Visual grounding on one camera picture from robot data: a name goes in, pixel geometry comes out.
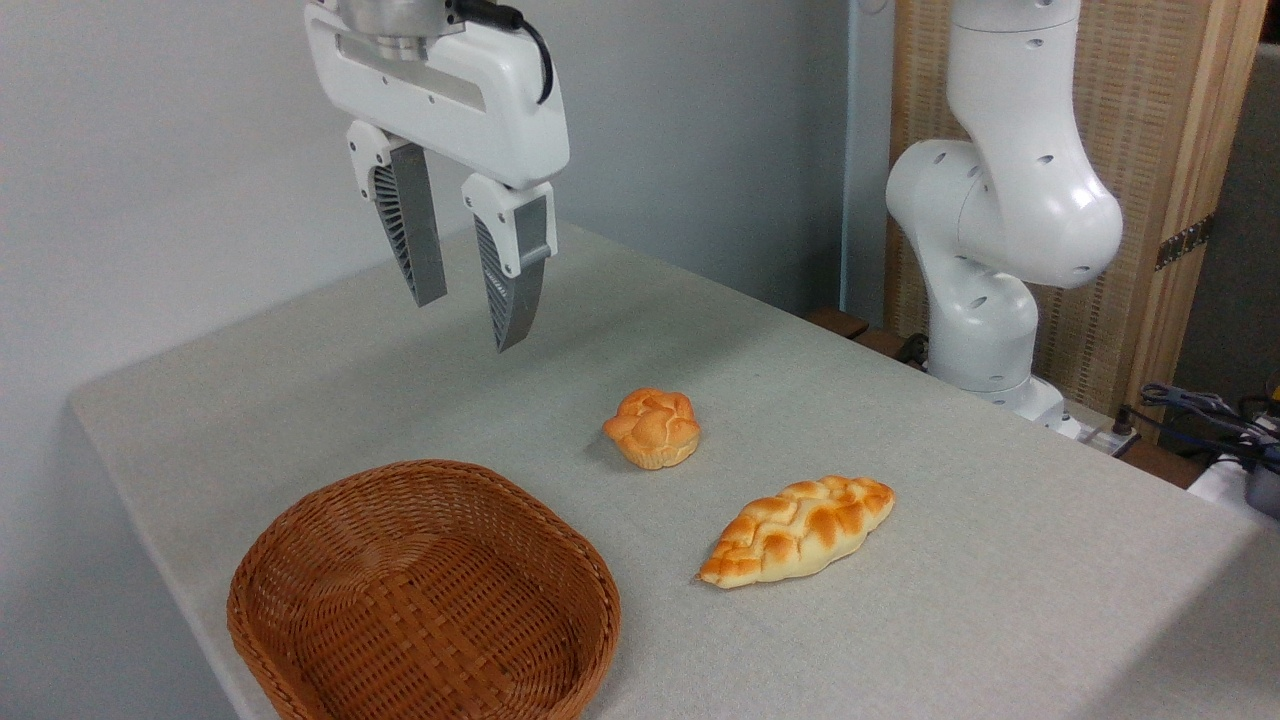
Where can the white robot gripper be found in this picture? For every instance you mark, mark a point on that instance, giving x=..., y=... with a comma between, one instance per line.
x=470, y=95

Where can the round orange bread bun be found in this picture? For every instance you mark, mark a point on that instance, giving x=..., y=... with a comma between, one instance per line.
x=652, y=430

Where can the brown woven wicker basket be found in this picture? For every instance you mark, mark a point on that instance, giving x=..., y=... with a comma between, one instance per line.
x=420, y=620

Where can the long braided bread loaf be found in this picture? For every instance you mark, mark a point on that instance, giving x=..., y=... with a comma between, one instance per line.
x=795, y=530

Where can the grey tablecloth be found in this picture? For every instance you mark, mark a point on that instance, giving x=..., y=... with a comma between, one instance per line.
x=950, y=600

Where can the white power strip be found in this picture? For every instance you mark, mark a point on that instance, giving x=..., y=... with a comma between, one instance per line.
x=1105, y=438

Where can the wooden woven folding screen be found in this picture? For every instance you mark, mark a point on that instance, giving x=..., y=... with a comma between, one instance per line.
x=1160, y=120

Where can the dark metal screen hinge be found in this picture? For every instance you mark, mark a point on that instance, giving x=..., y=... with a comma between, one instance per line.
x=1185, y=242

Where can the grey device with white cloth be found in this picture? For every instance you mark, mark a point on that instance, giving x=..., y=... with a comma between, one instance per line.
x=1262, y=490

